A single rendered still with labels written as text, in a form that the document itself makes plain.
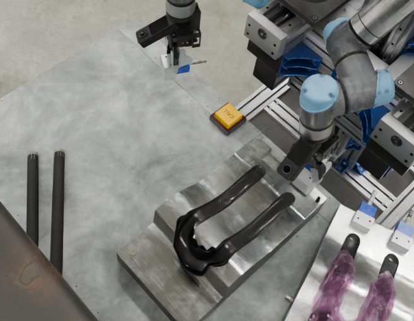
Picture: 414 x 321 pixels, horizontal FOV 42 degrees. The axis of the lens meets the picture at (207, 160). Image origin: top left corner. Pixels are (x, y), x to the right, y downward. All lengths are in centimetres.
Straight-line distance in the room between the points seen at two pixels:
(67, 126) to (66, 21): 145
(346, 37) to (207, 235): 55
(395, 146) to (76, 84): 95
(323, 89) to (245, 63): 174
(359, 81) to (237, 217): 47
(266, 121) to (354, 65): 123
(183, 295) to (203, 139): 49
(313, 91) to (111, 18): 202
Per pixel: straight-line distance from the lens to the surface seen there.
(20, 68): 283
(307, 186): 138
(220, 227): 132
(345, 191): 228
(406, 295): 143
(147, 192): 149
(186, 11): 136
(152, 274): 134
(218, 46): 287
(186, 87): 168
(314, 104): 110
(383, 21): 118
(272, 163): 149
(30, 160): 154
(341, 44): 121
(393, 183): 237
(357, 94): 114
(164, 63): 153
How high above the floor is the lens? 213
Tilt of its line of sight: 60 degrees down
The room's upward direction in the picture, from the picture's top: 9 degrees clockwise
